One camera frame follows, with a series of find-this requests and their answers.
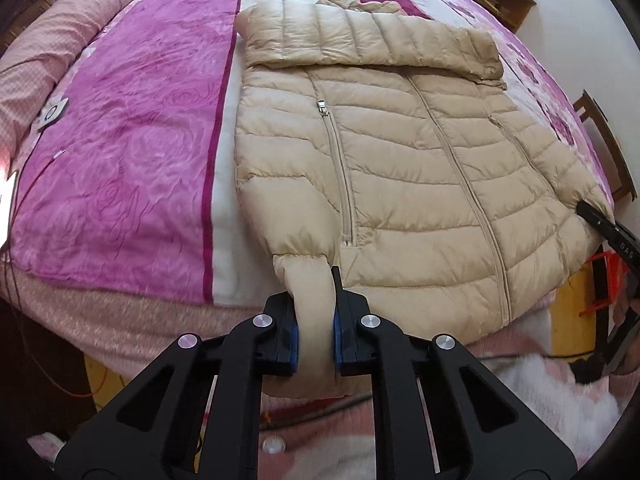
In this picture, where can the small yellow object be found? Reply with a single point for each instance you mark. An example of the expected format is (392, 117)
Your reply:
(485, 0)

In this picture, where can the white fabric tag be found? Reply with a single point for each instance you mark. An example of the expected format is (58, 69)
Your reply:
(50, 116)

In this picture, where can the wooden chair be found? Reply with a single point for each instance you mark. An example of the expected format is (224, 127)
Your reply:
(595, 115)

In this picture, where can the purple floral bedspread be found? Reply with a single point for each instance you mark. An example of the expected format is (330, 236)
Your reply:
(140, 135)

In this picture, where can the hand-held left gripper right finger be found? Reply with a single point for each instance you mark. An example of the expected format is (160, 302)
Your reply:
(339, 345)

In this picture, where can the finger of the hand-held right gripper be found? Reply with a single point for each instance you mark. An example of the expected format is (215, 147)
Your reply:
(595, 216)

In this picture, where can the beige down jacket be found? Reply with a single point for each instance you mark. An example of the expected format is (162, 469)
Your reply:
(425, 160)

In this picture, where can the yellow wooden bed frame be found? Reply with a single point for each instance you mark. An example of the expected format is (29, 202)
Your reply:
(570, 320)

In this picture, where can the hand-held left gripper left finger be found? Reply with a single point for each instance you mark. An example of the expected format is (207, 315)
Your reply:
(295, 345)

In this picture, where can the pink fluffy robe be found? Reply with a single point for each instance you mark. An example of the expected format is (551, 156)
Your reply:
(525, 395)

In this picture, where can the red stool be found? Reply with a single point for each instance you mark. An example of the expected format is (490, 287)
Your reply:
(602, 265)

